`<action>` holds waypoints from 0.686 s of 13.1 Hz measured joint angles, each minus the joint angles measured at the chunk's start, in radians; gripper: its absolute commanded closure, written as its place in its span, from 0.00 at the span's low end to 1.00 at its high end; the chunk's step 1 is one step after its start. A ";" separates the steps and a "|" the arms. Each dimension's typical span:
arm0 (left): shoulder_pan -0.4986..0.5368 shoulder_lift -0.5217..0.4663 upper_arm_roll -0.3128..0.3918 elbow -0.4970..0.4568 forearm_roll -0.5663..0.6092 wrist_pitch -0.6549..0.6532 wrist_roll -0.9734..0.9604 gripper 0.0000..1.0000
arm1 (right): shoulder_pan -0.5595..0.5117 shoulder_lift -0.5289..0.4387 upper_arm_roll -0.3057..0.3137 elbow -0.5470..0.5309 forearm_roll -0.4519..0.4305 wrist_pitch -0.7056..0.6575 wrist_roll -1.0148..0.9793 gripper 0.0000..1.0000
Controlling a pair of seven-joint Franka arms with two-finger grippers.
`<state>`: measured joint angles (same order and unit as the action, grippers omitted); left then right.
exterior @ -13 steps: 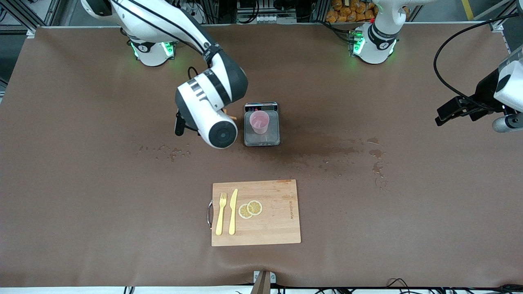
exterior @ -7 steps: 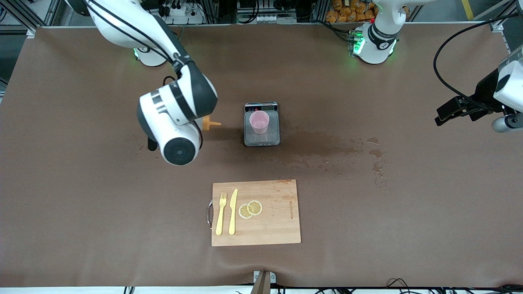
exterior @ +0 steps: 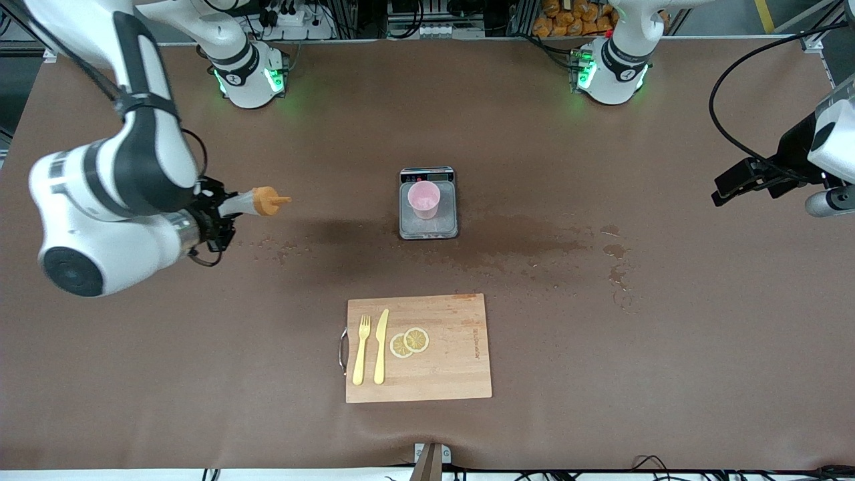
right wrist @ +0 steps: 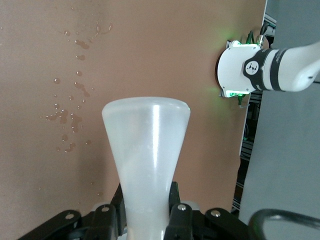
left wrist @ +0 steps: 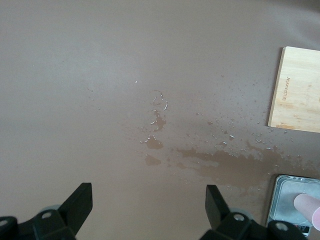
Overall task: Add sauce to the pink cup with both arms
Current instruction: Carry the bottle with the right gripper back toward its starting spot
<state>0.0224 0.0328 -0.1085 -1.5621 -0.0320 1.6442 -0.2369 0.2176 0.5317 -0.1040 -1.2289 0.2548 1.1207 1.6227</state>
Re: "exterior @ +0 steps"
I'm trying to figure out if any translucent squeeze bottle orange cap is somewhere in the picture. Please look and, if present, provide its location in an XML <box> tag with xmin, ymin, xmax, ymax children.
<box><xmin>224</xmin><ymin>186</ymin><xmax>293</xmax><ymax>218</ymax></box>

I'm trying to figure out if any pink plastic cup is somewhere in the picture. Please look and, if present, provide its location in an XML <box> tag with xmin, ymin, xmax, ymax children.
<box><xmin>407</xmin><ymin>180</ymin><xmax>442</xmax><ymax>220</ymax></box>

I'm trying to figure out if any yellow plastic fork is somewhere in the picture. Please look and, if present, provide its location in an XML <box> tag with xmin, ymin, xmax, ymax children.
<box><xmin>352</xmin><ymin>315</ymin><xmax>371</xmax><ymax>386</ymax></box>

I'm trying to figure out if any white power strip with plugs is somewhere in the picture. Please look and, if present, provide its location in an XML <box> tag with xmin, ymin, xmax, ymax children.
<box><xmin>257</xmin><ymin>0</ymin><xmax>335</xmax><ymax>41</ymax></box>

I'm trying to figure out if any yellow plastic knife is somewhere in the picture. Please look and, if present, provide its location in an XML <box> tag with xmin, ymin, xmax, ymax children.
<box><xmin>373</xmin><ymin>309</ymin><xmax>389</xmax><ymax>385</ymax></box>

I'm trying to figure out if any silver kitchen scale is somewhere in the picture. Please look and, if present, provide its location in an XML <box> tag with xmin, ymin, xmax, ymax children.
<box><xmin>399</xmin><ymin>167</ymin><xmax>460</xmax><ymax>241</ymax></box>

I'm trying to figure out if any pile of orange bags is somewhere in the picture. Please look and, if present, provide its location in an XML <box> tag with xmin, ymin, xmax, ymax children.
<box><xmin>532</xmin><ymin>0</ymin><xmax>600</xmax><ymax>38</ymax></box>

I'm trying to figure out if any grey power strip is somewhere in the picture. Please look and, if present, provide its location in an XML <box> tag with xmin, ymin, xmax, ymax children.
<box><xmin>386</xmin><ymin>19</ymin><xmax>486</xmax><ymax>39</ymax></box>

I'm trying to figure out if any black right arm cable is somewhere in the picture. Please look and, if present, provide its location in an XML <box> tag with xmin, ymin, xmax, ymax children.
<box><xmin>13</xmin><ymin>0</ymin><xmax>222</xmax><ymax>268</ymax></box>

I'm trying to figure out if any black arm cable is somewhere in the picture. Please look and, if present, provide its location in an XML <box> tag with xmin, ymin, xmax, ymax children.
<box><xmin>709</xmin><ymin>23</ymin><xmax>855</xmax><ymax>184</ymax></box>
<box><xmin>13</xmin><ymin>0</ymin><xmax>222</xmax><ymax>268</ymax></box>

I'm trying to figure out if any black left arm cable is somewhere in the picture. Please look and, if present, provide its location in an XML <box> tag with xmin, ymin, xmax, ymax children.
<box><xmin>709</xmin><ymin>23</ymin><xmax>855</xmax><ymax>184</ymax></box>

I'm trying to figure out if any aluminium frame profile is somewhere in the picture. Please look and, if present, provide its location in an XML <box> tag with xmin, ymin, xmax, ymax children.
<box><xmin>798</xmin><ymin>0</ymin><xmax>855</xmax><ymax>53</ymax></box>

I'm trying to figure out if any wooden cutting board metal handle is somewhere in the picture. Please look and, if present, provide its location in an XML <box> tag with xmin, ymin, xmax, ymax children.
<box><xmin>339</xmin><ymin>293</ymin><xmax>493</xmax><ymax>404</ymax></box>

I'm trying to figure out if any black cables bundle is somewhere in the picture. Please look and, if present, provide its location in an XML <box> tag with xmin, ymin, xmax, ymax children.
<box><xmin>631</xmin><ymin>454</ymin><xmax>855</xmax><ymax>481</ymax></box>

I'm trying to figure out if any metal bracket with brown post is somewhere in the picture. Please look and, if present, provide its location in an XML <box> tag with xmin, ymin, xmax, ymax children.
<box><xmin>409</xmin><ymin>442</ymin><xmax>453</xmax><ymax>481</ymax></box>

